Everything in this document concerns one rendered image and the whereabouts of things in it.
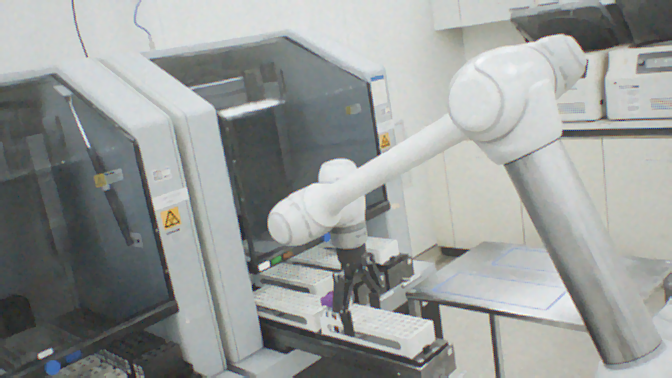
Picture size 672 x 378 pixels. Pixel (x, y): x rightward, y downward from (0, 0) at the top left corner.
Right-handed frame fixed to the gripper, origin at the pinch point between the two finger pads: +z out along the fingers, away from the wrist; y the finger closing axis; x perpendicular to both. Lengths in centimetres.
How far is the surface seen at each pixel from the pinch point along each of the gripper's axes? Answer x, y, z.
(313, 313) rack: 13.6, -4.0, -0.7
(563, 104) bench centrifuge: 46, 230, -15
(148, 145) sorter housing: 33, -29, -52
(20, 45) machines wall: 144, -10, -87
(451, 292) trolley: -7.4, 29.3, 3.7
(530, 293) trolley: -27.6, 36.3, 3.6
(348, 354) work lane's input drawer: 0.4, -6.6, 6.8
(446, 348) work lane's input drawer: -22.0, 4.0, 5.1
